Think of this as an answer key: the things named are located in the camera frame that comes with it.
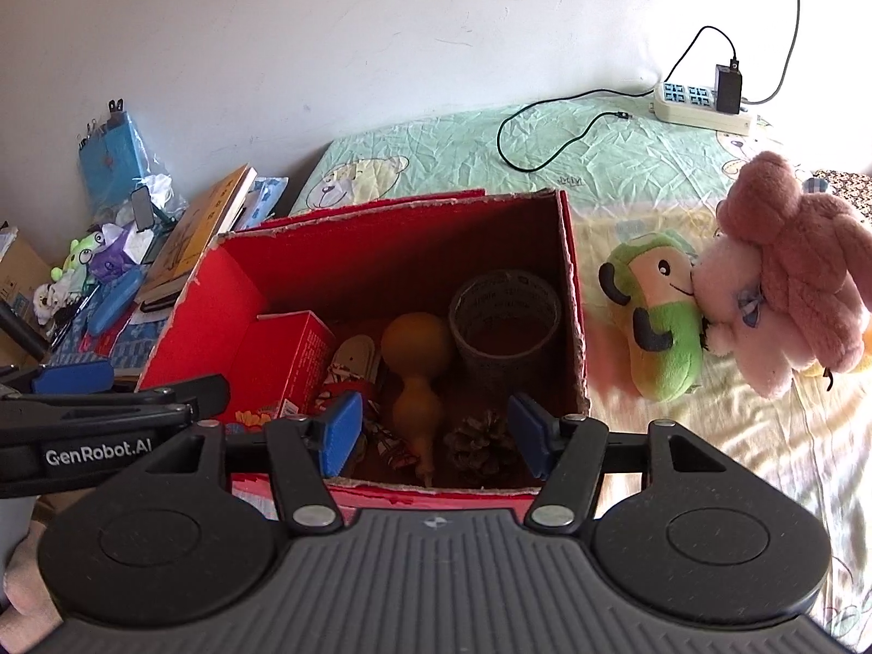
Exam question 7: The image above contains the brown cardboard box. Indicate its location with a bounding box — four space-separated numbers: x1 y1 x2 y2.
0 221 57 370

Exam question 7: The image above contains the light pink plush toy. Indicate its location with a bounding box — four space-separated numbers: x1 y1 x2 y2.
690 234 820 401

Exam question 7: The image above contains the small phone stand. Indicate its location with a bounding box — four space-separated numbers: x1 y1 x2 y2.
129 183 176 231

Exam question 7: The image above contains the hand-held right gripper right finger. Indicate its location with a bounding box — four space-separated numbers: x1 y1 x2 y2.
506 391 735 535

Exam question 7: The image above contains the green plush toy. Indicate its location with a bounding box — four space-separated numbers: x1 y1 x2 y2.
597 232 707 403

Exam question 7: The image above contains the power strip cable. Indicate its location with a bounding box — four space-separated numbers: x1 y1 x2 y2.
742 0 800 107

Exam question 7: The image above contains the green cartoon bed sheet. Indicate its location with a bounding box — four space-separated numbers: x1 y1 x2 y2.
289 96 872 643

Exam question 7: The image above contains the blue patterned cloth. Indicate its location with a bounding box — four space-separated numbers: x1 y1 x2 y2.
50 305 182 380

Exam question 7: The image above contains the brown pine cone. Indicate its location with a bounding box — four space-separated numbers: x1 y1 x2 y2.
442 409 520 479

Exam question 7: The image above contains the red cardboard box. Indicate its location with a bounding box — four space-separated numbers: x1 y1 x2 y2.
136 187 593 527

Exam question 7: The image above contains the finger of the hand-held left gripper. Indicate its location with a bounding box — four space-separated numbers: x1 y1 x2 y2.
0 372 231 427
0 359 116 396

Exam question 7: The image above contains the black charger cable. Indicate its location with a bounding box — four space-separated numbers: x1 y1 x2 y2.
496 25 741 173

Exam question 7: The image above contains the brown patterned blanket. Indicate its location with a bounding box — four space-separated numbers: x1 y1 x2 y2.
804 166 872 227

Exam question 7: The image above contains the white power strip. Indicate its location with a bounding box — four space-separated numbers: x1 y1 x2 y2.
647 80 758 136

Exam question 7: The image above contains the small red carton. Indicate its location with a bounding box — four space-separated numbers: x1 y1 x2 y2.
234 310 337 427

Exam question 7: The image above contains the orange-brown gourd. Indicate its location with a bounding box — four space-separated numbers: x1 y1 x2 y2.
379 311 455 489

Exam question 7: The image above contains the white slipper toy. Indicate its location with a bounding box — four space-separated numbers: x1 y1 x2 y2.
319 334 418 473

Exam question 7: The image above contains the blue white booklet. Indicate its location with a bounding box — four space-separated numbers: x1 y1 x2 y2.
232 175 289 234

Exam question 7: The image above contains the dusty pink plush bear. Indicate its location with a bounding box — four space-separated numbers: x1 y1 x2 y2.
717 150 872 373

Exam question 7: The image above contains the grey woven pen holder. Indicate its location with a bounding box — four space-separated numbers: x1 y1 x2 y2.
447 268 564 397

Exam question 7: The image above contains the green frog toy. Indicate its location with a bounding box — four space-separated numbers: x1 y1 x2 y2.
64 231 111 275

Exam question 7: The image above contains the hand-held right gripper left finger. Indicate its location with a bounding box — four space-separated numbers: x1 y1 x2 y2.
140 390 366 538

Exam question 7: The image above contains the blue plastic bag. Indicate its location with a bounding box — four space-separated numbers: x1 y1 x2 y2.
75 99 162 217

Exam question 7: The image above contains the blue pencil case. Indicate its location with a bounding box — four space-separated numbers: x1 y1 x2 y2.
88 266 148 336

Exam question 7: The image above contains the small white plush toy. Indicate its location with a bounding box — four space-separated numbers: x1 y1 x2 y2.
33 278 72 323

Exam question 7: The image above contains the black rod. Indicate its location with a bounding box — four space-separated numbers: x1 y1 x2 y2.
0 298 53 364

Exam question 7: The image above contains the black charger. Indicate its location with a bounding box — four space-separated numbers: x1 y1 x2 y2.
713 58 746 116

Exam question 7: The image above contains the yellow book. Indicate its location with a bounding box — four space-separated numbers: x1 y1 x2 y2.
139 163 259 302

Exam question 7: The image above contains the person's left forearm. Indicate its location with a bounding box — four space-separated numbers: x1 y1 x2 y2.
0 521 66 639

